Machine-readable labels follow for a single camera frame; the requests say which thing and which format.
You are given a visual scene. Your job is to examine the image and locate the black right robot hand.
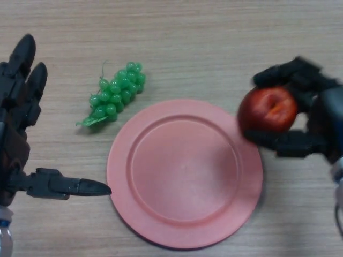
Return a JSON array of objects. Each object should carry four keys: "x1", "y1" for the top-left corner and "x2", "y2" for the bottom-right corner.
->
[{"x1": 245, "y1": 56, "x2": 343, "y2": 165}]

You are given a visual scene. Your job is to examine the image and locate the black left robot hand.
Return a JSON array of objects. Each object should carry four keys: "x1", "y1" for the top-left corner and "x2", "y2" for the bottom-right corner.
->
[{"x1": 0, "y1": 34, "x2": 113, "y2": 207}]

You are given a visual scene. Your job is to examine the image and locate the red apple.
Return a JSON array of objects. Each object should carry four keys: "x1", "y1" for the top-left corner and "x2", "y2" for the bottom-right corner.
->
[{"x1": 237, "y1": 87, "x2": 299, "y2": 134}]

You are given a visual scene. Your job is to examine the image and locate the pink round plastic plate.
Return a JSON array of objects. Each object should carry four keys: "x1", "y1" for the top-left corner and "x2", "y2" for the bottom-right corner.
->
[{"x1": 106, "y1": 99, "x2": 263, "y2": 250}]

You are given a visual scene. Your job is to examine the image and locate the green plastic grape bunch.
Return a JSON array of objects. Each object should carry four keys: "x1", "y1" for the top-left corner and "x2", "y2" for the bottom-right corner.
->
[{"x1": 76, "y1": 61, "x2": 146, "y2": 128}]

